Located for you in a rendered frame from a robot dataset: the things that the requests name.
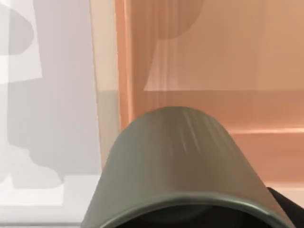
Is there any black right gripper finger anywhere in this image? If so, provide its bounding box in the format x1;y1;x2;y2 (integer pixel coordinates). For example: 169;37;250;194
266;186;304;228

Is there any grey-green cup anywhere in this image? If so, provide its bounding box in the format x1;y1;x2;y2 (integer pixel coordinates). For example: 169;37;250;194
80;106;290;228

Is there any shallow salmon-coloured box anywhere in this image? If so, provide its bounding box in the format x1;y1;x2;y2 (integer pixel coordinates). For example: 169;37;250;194
89;0;304;190

